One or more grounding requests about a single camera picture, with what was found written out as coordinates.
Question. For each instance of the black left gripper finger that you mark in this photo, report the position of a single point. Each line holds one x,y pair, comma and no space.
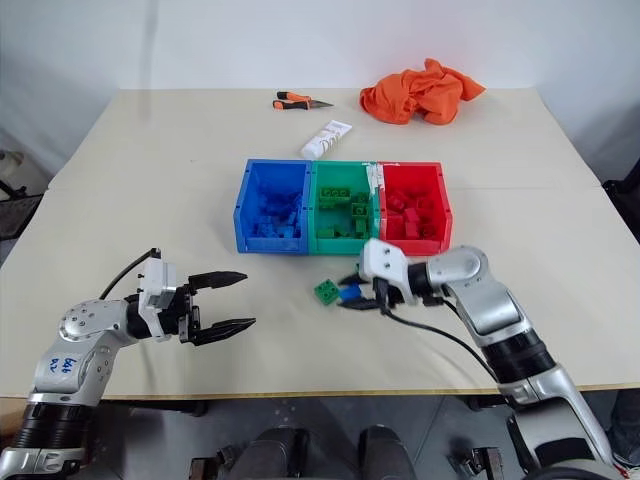
220,279
225,330

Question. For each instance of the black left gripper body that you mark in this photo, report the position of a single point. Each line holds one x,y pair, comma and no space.
187,310

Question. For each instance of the red toy block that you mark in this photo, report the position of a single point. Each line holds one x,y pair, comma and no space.
394,226
412,230
412,216

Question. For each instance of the long green toy block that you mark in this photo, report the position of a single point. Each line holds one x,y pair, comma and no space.
335,196

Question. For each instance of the blue plastic bin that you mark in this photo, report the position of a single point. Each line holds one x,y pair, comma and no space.
250,210

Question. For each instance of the blue toy block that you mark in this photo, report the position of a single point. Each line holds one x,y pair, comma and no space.
351,292
262,229
284,231

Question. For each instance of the white plastic tube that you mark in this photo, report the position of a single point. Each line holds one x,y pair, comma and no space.
325,140

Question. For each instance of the black bag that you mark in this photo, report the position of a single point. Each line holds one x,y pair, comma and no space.
625,205

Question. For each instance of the green plastic bin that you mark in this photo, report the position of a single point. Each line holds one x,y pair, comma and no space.
337,217

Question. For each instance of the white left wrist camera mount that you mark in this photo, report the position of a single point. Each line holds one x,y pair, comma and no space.
156,285

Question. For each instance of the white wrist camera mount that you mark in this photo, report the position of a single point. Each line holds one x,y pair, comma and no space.
156,285
387,262

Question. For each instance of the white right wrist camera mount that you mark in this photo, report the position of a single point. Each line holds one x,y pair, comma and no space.
387,262

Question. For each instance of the white tape strip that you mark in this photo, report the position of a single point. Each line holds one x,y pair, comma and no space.
373,180

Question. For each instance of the red plastic bin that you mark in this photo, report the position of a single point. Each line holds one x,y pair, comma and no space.
440,200

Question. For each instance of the person leg with shoe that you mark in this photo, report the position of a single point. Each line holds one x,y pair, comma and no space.
627,425

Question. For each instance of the orange crumpled cloth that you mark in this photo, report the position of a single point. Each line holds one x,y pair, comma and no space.
415,97

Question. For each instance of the black stand with grey cloth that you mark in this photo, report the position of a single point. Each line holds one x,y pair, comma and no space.
15,200

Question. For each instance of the dark rounded shape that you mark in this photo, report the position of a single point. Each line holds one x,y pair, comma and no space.
272,452
386,452

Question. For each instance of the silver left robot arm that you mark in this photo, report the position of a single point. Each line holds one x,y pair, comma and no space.
75,325

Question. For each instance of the black table foot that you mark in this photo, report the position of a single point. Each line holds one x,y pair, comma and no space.
160,407
485,403

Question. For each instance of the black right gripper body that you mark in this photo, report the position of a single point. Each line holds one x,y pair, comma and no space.
391,299

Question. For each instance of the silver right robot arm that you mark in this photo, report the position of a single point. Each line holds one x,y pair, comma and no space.
500,310

